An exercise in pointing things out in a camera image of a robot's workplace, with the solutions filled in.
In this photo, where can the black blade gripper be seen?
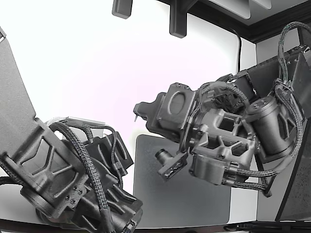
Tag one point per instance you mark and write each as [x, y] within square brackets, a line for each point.
[176, 106]

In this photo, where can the black clamp gripper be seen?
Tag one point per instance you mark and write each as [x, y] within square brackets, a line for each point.
[104, 155]

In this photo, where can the grey plastic printed part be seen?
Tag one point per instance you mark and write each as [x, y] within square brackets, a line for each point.
[80, 119]

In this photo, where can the grey arm with clamp gripper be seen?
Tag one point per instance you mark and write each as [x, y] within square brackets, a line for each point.
[17, 97]

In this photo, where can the dark grey table mat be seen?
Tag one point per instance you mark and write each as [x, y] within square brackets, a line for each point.
[150, 194]

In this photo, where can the white light panel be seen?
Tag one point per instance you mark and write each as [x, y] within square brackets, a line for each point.
[230, 4]

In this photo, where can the dark mesh side panel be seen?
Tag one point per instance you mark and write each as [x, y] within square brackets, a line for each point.
[301, 189]

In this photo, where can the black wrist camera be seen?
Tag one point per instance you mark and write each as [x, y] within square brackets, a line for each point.
[170, 165]

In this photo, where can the black clamp bracket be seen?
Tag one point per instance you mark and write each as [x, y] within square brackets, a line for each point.
[178, 21]

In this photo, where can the grey clamp bracket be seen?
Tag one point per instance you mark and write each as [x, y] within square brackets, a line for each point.
[121, 8]

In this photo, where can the black frame rail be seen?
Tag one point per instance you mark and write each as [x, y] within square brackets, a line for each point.
[230, 21]

